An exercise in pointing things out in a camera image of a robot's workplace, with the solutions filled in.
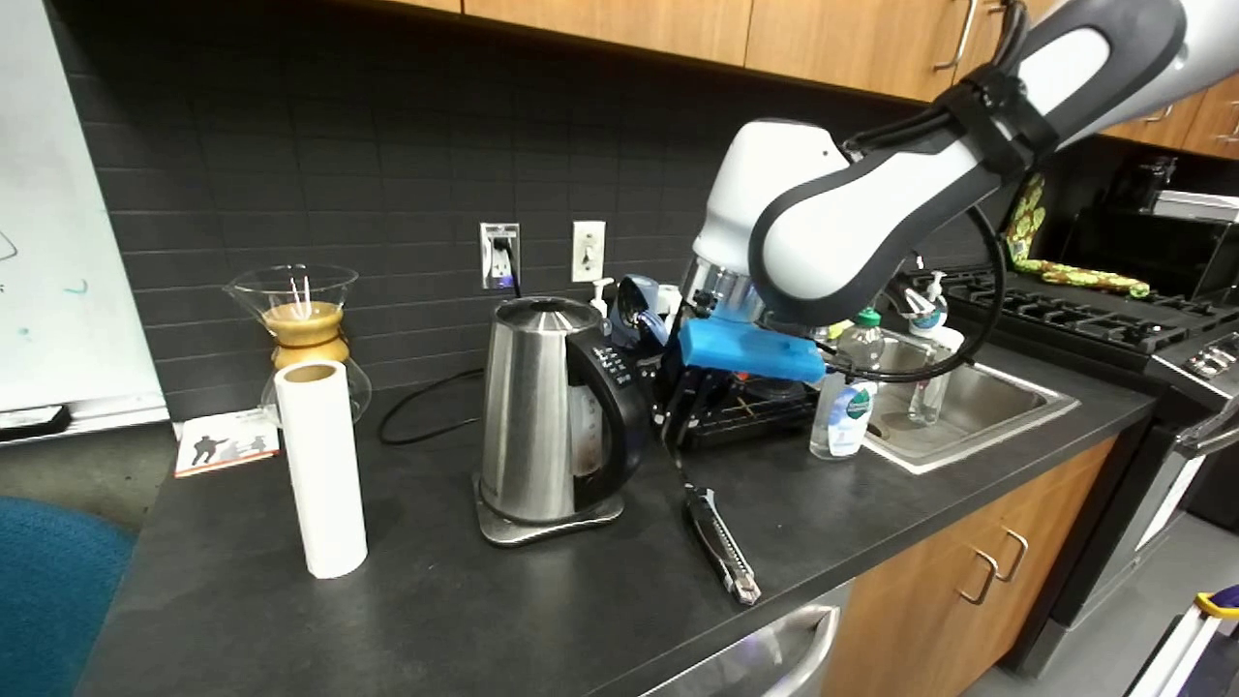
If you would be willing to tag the yellow green oven mitt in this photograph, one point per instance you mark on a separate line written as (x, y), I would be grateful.
(1031, 258)

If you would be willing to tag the black wire dish rack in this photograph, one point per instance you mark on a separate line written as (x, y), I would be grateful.
(739, 407)

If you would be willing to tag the white wall outlet with plug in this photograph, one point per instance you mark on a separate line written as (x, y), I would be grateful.
(497, 255)

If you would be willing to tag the stainless steel electric kettle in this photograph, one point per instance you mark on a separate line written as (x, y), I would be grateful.
(564, 425)

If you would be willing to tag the white whiteboard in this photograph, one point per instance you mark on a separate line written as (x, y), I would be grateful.
(71, 340)

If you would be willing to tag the clear dish soap bottle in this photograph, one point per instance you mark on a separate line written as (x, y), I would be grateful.
(845, 394)

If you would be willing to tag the upper wooden cabinets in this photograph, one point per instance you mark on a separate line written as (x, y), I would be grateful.
(897, 48)

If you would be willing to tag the small printed card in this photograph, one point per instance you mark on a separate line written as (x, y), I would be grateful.
(219, 442)

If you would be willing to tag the stainless steel sink basin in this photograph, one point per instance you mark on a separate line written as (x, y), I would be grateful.
(959, 415)

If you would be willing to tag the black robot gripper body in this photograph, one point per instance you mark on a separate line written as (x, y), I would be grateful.
(686, 403)

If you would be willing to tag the white paper towel roll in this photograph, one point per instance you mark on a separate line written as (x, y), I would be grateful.
(321, 465)

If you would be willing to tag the black gas stove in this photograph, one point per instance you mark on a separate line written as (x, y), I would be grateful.
(1163, 340)

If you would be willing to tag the blue chair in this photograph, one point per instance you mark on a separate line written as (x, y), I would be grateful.
(58, 574)

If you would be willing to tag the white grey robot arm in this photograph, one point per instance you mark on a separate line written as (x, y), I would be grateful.
(806, 228)

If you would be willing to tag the chrome kitchen faucet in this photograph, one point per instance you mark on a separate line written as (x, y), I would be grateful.
(921, 305)

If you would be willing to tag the glass pour over coffee maker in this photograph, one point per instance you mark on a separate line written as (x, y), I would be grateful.
(302, 314)

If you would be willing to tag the lower wooden cabinets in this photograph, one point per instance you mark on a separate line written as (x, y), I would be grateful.
(947, 611)

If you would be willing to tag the wooden cabinets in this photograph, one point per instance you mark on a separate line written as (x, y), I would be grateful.
(897, 48)
(947, 611)

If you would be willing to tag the blue white cloth in rack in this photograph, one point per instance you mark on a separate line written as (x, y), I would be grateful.
(640, 311)

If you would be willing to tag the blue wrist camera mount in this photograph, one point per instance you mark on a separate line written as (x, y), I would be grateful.
(737, 347)

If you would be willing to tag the stainless steel dishwasher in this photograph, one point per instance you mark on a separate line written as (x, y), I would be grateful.
(777, 659)

